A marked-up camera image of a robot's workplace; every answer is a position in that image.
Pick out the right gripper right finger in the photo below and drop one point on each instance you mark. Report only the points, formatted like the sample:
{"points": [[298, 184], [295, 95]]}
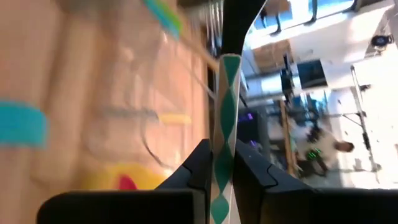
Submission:
{"points": [[311, 207]]}

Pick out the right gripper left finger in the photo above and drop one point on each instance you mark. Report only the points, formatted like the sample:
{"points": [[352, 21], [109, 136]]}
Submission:
{"points": [[124, 208]]}

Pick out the bright blue silicone spatula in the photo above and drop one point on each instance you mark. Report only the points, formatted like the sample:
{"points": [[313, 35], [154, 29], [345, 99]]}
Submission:
{"points": [[21, 124]]}

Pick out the slim teal silicone spatula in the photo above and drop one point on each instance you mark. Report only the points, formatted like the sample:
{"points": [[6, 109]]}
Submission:
{"points": [[158, 12]]}

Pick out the yellow plastic bin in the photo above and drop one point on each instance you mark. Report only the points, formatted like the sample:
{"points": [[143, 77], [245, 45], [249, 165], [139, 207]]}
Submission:
{"points": [[146, 177]]}

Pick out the person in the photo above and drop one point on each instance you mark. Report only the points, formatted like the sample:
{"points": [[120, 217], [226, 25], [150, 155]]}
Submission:
{"points": [[323, 146]]}

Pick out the backlit keyboard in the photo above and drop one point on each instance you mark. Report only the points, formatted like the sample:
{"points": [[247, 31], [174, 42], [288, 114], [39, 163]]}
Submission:
{"points": [[248, 117]]}

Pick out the black desk monitor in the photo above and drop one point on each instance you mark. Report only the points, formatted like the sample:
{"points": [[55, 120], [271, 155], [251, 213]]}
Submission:
{"points": [[311, 74]]}

